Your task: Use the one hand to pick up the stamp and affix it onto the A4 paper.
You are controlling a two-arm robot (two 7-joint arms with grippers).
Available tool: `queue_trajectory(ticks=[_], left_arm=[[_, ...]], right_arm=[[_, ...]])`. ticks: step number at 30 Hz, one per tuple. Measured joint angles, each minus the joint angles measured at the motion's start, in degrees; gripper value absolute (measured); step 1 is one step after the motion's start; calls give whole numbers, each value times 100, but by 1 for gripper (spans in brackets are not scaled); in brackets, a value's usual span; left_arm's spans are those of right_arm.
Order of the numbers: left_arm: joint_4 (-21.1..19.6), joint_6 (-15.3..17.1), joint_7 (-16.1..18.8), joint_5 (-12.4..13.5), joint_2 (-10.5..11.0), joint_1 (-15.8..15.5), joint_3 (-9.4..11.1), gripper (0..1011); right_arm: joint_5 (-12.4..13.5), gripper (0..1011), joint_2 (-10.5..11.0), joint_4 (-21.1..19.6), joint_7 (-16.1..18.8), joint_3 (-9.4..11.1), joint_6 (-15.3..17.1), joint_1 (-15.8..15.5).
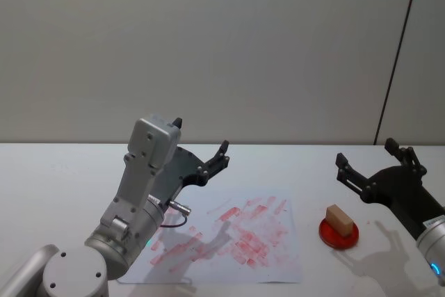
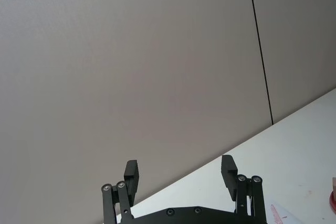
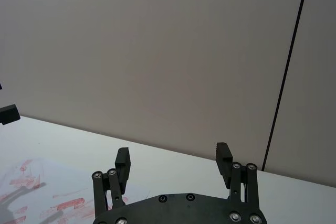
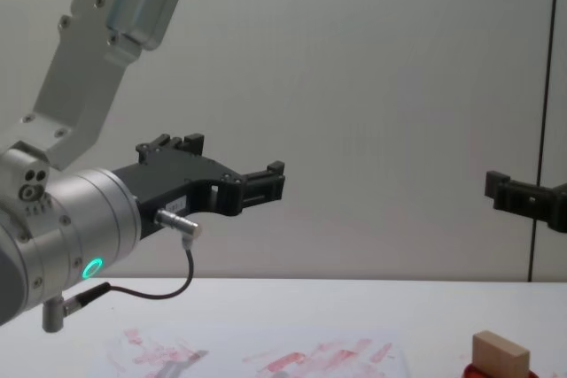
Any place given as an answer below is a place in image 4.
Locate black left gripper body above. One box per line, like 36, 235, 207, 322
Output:
112, 152, 245, 243

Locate pale wooden block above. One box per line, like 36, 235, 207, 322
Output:
470, 329, 532, 378

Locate white sheet with red smears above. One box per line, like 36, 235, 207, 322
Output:
85, 327, 414, 378

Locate red round base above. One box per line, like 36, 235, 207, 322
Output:
460, 361, 540, 378

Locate thin dark cable with silver plug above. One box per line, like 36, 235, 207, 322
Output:
59, 208, 206, 315

